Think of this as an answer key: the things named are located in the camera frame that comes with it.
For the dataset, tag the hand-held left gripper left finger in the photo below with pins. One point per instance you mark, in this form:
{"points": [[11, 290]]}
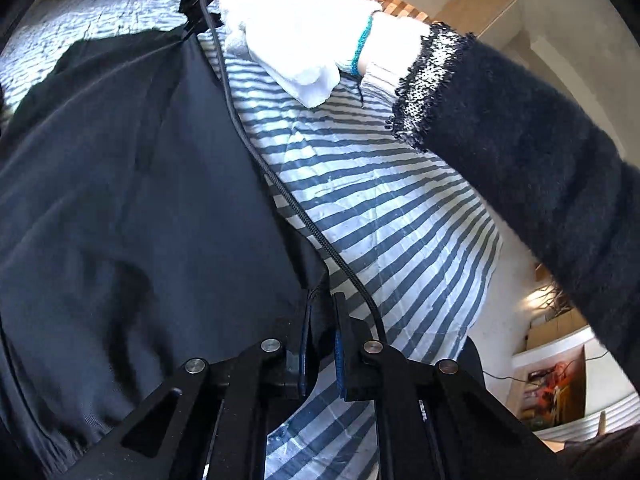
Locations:
{"points": [[305, 345]]}

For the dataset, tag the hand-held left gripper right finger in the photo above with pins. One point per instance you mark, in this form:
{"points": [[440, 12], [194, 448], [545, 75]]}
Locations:
{"points": [[340, 355]]}

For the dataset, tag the black garment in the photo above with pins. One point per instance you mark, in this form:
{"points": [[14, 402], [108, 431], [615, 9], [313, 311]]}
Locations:
{"points": [[125, 200]]}

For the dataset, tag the person's right forearm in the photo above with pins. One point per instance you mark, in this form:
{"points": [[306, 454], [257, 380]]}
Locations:
{"points": [[525, 160]]}

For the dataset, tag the person's right hand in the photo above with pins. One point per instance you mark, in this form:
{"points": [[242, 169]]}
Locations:
{"points": [[295, 25]]}

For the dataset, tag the blue white striped quilt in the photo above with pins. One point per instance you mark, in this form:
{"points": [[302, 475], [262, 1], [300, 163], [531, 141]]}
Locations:
{"points": [[380, 190]]}

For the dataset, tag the colourful picture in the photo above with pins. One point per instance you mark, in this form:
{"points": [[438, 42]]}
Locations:
{"points": [[555, 385]]}

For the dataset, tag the cardboard box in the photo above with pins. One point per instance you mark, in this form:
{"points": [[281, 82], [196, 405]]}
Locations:
{"points": [[555, 325]]}

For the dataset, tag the white shelf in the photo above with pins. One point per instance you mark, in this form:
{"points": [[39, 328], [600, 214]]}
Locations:
{"points": [[615, 375]]}

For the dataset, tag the light wooden door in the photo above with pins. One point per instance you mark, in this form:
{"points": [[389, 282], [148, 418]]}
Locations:
{"points": [[475, 10]]}

